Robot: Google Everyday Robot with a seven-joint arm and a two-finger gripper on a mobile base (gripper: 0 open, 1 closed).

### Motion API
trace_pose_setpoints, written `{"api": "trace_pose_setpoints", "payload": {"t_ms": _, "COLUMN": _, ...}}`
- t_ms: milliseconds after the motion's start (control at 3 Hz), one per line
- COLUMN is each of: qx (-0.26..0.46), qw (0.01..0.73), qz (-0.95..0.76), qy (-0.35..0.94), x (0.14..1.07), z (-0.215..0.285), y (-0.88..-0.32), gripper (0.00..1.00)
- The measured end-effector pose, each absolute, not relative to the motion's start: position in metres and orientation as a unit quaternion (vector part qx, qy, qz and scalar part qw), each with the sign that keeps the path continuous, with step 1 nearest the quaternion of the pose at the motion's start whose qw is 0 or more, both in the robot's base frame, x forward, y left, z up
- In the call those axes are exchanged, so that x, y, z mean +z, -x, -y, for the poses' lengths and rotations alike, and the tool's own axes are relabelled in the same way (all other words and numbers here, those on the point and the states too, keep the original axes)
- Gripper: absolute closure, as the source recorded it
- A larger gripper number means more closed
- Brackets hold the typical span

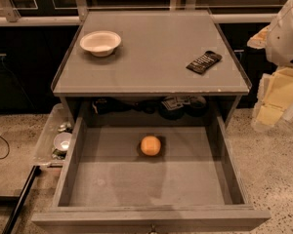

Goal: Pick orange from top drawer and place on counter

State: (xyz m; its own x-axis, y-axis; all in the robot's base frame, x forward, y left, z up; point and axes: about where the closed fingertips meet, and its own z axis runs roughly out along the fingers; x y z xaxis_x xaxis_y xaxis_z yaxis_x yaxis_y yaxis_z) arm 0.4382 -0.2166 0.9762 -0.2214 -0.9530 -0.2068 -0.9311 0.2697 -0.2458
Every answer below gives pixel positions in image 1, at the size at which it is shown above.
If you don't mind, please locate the grey cabinet counter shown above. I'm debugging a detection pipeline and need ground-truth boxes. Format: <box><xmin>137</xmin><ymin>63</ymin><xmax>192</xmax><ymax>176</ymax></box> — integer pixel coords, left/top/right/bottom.
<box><xmin>52</xmin><ymin>10</ymin><xmax>251</xmax><ymax>121</ymax></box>

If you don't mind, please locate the black cable on floor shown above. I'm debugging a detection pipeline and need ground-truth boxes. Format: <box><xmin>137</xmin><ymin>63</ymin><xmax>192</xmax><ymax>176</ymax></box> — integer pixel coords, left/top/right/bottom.
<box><xmin>0</xmin><ymin>129</ymin><xmax>11</xmax><ymax>160</ymax></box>

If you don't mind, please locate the metal window railing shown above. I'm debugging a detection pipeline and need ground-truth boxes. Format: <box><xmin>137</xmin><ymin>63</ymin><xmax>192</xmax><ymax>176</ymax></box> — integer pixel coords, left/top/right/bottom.
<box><xmin>0</xmin><ymin>0</ymin><xmax>293</xmax><ymax>27</ymax></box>

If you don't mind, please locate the clear plastic bin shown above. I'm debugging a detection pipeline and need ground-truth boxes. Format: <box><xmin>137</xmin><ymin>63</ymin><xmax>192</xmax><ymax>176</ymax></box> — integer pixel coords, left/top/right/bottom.
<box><xmin>33</xmin><ymin>103</ymin><xmax>73</xmax><ymax>167</ymax></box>

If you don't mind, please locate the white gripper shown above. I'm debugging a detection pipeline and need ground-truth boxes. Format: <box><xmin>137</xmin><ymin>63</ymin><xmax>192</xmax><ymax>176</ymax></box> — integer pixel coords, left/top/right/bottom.
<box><xmin>247</xmin><ymin>0</ymin><xmax>293</xmax><ymax>129</ymax></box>

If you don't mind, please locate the white paper bowl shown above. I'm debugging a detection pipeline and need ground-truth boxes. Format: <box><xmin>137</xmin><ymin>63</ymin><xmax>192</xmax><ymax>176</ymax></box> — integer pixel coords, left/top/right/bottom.
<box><xmin>80</xmin><ymin>31</ymin><xmax>121</xmax><ymax>58</ymax></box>

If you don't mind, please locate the black bar on floor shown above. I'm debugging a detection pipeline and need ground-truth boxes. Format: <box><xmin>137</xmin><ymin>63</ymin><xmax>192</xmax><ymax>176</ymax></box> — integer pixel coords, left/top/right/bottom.
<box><xmin>2</xmin><ymin>166</ymin><xmax>41</xmax><ymax>234</ymax></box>

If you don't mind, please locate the grey open drawer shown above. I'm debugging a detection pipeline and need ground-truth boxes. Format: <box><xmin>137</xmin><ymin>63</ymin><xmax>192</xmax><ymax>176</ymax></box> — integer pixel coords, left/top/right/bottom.
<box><xmin>32</xmin><ymin>103</ymin><xmax>271</xmax><ymax>234</ymax></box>

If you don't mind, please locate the black snack packet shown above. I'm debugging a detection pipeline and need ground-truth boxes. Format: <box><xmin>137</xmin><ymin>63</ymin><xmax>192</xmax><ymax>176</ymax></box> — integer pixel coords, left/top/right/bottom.
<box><xmin>187</xmin><ymin>51</ymin><xmax>222</xmax><ymax>75</ymax></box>

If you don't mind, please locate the small silver bowl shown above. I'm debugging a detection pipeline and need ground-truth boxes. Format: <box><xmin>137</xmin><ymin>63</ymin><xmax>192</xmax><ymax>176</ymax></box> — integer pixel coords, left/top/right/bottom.
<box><xmin>54</xmin><ymin>133</ymin><xmax>72</xmax><ymax>151</ymax></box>

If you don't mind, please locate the orange fruit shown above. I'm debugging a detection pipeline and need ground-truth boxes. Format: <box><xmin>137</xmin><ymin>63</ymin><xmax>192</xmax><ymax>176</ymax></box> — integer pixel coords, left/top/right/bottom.
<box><xmin>141</xmin><ymin>136</ymin><xmax>161</xmax><ymax>156</ymax></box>

